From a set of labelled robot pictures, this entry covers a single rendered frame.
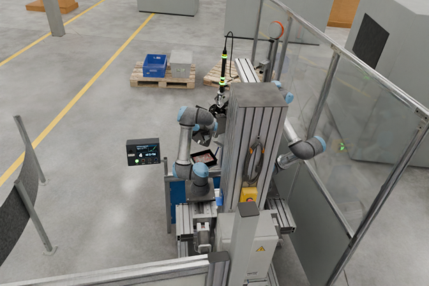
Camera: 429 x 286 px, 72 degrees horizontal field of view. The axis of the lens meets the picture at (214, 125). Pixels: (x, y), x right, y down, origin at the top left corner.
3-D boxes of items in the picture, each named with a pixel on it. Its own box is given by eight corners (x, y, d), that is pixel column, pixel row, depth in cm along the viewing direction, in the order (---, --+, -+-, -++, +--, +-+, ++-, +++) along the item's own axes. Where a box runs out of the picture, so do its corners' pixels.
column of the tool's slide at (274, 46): (248, 167, 398) (272, 36, 291) (253, 170, 394) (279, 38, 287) (246, 169, 394) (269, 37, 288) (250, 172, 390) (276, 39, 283)
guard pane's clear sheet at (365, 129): (251, 73, 403) (263, -6, 344) (355, 237, 206) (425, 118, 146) (251, 73, 403) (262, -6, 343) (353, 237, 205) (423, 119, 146)
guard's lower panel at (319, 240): (243, 127, 463) (251, 75, 409) (321, 303, 259) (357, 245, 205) (241, 127, 462) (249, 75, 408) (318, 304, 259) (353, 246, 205)
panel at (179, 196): (246, 214, 321) (255, 171, 282) (246, 216, 320) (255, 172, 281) (170, 224, 306) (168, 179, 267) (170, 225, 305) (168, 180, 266)
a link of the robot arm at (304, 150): (293, 167, 190) (258, 101, 199) (304, 161, 195) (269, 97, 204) (305, 162, 180) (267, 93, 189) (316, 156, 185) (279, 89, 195)
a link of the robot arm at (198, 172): (206, 186, 216) (207, 173, 208) (188, 184, 217) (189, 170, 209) (209, 175, 226) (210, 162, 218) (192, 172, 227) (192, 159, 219)
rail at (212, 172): (258, 170, 284) (260, 164, 279) (260, 173, 281) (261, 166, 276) (163, 179, 267) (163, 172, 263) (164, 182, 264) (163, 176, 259)
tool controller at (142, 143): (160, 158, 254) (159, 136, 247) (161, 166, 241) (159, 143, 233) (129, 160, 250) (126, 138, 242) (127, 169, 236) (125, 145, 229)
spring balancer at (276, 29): (269, 34, 294) (265, 36, 290) (272, 18, 284) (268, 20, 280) (283, 39, 285) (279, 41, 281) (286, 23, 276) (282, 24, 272)
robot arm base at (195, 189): (210, 195, 222) (211, 186, 216) (190, 196, 220) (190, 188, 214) (208, 180, 234) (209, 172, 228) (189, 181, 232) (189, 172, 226)
